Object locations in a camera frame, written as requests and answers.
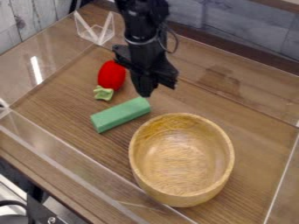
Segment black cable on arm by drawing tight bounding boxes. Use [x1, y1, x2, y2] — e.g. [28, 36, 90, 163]
[154, 23, 180, 55]

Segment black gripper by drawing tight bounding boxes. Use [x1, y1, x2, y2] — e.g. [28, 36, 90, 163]
[112, 43, 178, 97]

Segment green rectangular block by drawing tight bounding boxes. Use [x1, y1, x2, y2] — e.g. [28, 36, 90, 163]
[89, 97, 150, 133]

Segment clear acrylic corner bracket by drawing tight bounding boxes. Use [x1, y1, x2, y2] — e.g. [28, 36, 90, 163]
[73, 11, 114, 46]

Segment red plush strawberry toy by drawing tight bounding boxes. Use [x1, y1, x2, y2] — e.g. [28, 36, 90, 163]
[93, 60, 126, 101]

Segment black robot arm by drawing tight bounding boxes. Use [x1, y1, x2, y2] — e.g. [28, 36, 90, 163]
[112, 0, 178, 98]

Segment black stand base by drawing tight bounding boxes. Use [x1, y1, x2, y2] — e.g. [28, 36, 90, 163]
[0, 193, 60, 224]

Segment brown wooden bowl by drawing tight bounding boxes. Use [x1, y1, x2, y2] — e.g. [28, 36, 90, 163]
[128, 113, 234, 207]

